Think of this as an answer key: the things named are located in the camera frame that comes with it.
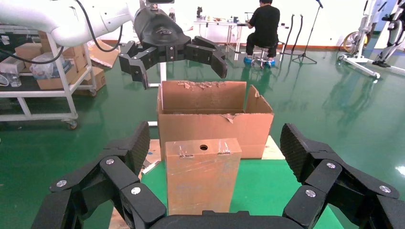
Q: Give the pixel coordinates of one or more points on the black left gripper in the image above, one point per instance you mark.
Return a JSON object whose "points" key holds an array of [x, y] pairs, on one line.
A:
{"points": [[161, 34]]}

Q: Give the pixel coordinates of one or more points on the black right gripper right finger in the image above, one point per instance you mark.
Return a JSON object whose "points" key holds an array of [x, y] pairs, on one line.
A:
{"points": [[341, 189]]}

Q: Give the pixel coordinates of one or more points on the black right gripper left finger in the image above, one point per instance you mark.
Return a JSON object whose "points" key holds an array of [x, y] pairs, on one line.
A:
{"points": [[95, 189]]}

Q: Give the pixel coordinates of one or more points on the small brown cardboard box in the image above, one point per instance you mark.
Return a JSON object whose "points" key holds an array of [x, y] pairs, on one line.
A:
{"points": [[202, 183]]}

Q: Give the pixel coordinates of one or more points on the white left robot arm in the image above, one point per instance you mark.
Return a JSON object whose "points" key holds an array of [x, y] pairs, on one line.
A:
{"points": [[63, 28]]}

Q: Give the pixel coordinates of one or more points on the flattened cardboard sheet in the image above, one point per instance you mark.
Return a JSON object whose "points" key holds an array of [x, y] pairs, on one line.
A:
{"points": [[104, 58]]}

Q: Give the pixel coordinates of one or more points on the large open cardboard carton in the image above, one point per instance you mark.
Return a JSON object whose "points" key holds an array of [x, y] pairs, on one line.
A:
{"points": [[205, 129]]}

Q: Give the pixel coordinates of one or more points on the small white box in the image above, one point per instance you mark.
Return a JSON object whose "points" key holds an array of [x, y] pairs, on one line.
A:
{"points": [[11, 64]]}

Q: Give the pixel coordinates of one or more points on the small black tabletop device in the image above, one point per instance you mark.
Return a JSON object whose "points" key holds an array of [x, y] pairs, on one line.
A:
{"points": [[199, 12]]}

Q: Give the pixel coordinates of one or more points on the white work table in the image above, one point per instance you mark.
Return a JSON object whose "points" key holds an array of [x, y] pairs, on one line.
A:
{"points": [[221, 24]]}

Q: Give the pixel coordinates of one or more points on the green table cloth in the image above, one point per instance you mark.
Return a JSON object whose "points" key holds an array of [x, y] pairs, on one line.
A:
{"points": [[262, 189]]}

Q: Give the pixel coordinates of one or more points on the chrome swivel stool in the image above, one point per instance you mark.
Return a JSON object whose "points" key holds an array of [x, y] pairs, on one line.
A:
{"points": [[262, 49]]}

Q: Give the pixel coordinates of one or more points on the person in black clothes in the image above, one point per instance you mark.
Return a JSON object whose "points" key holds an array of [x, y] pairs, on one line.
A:
{"points": [[264, 22]]}

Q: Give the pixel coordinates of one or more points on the white wheeled cart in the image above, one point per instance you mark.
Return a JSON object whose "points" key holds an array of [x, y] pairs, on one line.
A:
{"points": [[31, 94]]}

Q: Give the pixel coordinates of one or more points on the clear plastic bag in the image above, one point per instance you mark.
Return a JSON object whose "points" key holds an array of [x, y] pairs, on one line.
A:
{"points": [[44, 68]]}

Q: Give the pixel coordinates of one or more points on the black microphone stand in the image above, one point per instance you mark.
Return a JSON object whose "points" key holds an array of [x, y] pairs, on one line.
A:
{"points": [[303, 57]]}

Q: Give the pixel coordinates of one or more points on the clear plastic container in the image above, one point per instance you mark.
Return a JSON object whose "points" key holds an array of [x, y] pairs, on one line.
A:
{"points": [[14, 80]]}

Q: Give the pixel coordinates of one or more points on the black white legged robot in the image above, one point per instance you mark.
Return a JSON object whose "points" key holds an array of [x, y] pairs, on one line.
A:
{"points": [[395, 31]]}

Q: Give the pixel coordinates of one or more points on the white metal floor frame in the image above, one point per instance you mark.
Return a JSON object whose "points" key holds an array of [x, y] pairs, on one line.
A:
{"points": [[163, 74]]}

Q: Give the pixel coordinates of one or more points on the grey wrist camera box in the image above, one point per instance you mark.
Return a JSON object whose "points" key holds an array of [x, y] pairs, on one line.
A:
{"points": [[159, 1]]}

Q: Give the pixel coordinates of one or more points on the white wheeled stand frame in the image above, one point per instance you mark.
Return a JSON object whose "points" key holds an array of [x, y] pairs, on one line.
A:
{"points": [[365, 22]]}

